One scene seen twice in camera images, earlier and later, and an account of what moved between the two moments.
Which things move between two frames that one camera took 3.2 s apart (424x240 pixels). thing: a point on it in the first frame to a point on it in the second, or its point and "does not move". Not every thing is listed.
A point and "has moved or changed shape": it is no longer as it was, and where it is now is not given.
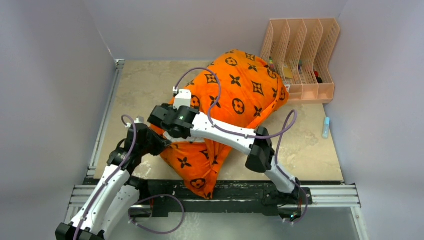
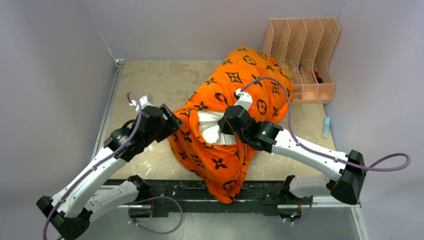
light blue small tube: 325,132 does not move
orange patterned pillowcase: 238,88 has moved or changed shape
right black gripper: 168,108 to 225,124
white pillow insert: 190,139 has moved or changed shape
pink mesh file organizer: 300,51 does not move
